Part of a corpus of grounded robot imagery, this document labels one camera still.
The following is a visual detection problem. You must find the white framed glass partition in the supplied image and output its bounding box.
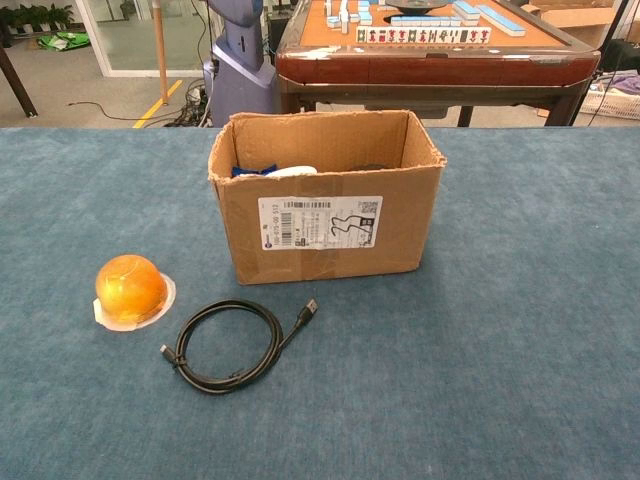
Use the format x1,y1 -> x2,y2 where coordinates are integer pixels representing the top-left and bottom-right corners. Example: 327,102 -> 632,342
74,0 -> 209,79

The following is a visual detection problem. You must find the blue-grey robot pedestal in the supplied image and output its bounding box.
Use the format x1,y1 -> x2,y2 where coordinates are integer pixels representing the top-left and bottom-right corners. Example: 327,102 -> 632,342
202,0 -> 277,128

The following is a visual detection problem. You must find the dark table leg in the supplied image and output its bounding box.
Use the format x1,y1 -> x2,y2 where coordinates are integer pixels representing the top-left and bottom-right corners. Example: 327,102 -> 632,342
0,44 -> 39,119

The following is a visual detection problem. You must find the purple cloth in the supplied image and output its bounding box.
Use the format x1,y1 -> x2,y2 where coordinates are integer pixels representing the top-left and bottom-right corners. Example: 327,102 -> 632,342
607,73 -> 640,95

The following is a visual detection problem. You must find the white plastic basket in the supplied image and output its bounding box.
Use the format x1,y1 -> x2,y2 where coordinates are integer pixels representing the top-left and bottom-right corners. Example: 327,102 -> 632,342
579,82 -> 640,121

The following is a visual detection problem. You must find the black floor cable bundle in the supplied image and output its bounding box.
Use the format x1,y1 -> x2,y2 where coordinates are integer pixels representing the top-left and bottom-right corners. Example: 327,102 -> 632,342
164,77 -> 216,129

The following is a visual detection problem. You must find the green bag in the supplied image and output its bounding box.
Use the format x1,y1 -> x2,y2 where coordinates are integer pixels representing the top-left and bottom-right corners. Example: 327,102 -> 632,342
37,31 -> 92,52

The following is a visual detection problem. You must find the brown mahjong table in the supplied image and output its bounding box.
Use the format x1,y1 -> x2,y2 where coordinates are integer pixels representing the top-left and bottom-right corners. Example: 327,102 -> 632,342
274,0 -> 602,127

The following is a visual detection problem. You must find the black tripod stand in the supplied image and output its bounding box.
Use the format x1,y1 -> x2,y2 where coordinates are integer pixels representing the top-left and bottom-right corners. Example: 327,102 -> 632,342
602,0 -> 630,51

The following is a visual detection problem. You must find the blue snack packet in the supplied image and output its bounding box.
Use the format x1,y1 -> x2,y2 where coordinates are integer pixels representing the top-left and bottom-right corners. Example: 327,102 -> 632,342
231,162 -> 280,178

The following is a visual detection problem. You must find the teal blue table mat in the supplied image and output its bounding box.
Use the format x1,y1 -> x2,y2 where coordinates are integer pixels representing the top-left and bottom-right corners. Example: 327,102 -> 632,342
0,126 -> 640,480

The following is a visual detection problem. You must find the background cardboard box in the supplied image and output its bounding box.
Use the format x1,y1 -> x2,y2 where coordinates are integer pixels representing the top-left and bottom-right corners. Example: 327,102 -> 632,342
529,0 -> 624,49

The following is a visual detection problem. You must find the wooden pole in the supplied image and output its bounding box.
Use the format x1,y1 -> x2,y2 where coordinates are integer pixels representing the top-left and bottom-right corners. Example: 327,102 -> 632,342
152,0 -> 170,106

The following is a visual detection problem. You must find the white paper cup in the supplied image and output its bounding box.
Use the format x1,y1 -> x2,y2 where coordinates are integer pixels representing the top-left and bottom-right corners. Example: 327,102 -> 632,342
264,165 -> 319,178

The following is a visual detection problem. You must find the open cardboard box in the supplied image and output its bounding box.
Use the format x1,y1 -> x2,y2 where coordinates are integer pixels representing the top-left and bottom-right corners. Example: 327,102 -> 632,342
207,109 -> 448,286

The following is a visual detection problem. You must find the green potted plant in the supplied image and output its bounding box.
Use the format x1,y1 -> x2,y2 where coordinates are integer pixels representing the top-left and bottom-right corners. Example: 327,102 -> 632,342
47,3 -> 76,32

